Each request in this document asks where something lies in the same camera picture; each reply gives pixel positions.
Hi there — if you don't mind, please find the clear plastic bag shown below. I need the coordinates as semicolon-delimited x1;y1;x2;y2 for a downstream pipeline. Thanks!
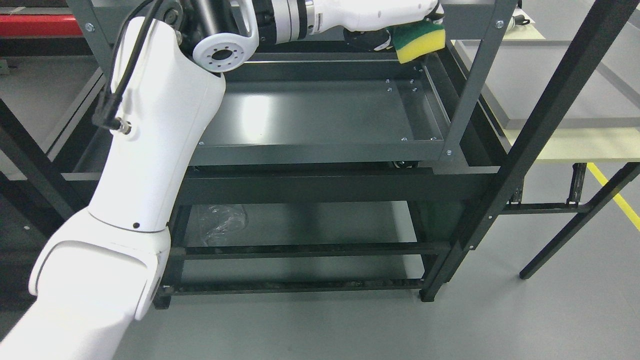
193;203;249;247

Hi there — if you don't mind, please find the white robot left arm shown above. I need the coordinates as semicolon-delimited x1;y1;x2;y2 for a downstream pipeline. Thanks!
1;0;314;360

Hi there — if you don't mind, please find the green yellow sponge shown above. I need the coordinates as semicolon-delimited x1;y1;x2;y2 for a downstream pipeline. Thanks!
389;20;446;64

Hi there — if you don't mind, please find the grey metal utility cart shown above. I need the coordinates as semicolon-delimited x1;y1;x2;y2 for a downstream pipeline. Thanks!
67;0;518;173

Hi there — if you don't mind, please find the yellow topped folding table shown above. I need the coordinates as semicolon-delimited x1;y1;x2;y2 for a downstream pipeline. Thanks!
481;24;639;277

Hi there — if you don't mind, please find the white robotic left hand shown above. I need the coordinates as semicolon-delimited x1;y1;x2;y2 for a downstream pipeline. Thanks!
308;0;445;51

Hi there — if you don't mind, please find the black metal shelf rack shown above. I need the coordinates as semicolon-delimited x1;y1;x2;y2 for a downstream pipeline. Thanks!
1;0;639;309

